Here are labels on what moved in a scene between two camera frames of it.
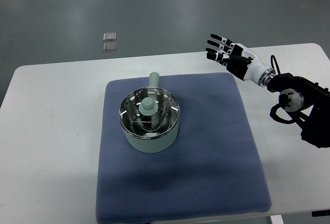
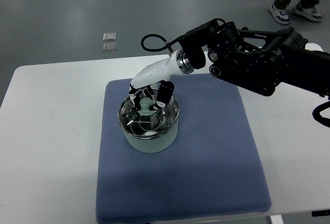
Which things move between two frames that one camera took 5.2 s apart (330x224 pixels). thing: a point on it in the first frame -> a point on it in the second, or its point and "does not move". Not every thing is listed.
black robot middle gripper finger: (221, 46) -> (149, 92)
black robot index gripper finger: (225, 40) -> (165, 92)
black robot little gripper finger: (217, 57) -> (132, 92)
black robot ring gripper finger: (219, 51) -> (136, 102)
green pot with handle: (150, 117) does not move
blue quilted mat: (213, 169) does not move
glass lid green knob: (149, 112) does not move
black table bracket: (320, 213) does not move
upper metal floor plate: (109, 36) does not move
